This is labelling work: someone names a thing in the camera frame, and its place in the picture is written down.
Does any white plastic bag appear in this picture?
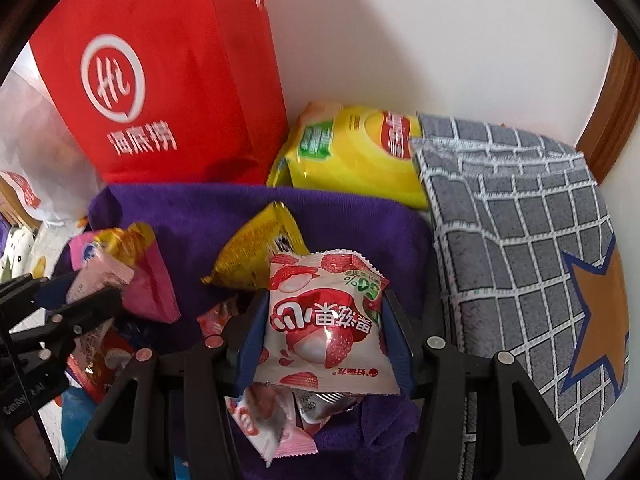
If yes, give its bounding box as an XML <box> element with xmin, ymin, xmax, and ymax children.
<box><xmin>0</xmin><ymin>67</ymin><xmax>108</xmax><ymax>226</ymax></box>

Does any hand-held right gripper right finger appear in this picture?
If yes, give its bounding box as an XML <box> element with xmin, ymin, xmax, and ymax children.
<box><xmin>380</xmin><ymin>287</ymin><xmax>586</xmax><ymax>480</ymax></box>

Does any white floral cloth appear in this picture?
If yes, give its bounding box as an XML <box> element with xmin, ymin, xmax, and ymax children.
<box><xmin>0</xmin><ymin>225</ymin><xmax>46</xmax><ymax>286</ymax></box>

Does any pink lychee snack packet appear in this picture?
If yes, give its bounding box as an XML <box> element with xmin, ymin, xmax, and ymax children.
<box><xmin>225</xmin><ymin>382</ymin><xmax>316</xmax><ymax>468</ymax></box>

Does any white and red lychee packet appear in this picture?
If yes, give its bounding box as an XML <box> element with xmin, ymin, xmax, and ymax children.
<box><xmin>252</xmin><ymin>249</ymin><xmax>401</xmax><ymax>397</ymax></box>

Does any pink and red snack packet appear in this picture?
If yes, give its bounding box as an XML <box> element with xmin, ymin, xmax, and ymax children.
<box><xmin>67</xmin><ymin>320</ymin><xmax>146</xmax><ymax>406</ymax></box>

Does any pink and yellow snack packet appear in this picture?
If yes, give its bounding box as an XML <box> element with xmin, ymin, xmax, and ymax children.
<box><xmin>67</xmin><ymin>222</ymin><xmax>182</xmax><ymax>324</ymax></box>

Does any red paper bag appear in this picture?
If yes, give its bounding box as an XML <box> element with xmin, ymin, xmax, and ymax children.
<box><xmin>29</xmin><ymin>0</ymin><xmax>290</xmax><ymax>186</ymax></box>

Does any yellow chip bag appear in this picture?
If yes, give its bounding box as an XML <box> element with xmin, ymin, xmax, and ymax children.
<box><xmin>266</xmin><ymin>101</ymin><xmax>431</xmax><ymax>211</ymax></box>

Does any grey checked cloth with star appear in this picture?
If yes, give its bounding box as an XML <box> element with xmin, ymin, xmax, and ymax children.
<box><xmin>409</xmin><ymin>114</ymin><xmax>631</xmax><ymax>461</ymax></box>

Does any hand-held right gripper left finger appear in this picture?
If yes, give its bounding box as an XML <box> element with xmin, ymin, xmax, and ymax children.
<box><xmin>62</xmin><ymin>292</ymin><xmax>268</xmax><ymax>480</ymax></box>

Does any wooden door frame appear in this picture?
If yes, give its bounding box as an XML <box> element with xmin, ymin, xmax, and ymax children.
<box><xmin>575</xmin><ymin>30</ymin><xmax>640</xmax><ymax>183</ymax></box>

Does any purple towel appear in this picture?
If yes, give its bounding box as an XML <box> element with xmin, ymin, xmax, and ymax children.
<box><xmin>55</xmin><ymin>183</ymin><xmax>446</xmax><ymax>480</ymax></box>

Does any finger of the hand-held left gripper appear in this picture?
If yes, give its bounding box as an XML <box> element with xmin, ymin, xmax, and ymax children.
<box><xmin>0</xmin><ymin>272</ymin><xmax>83</xmax><ymax>307</ymax></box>
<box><xmin>10</xmin><ymin>287</ymin><xmax>126</xmax><ymax>376</ymax></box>

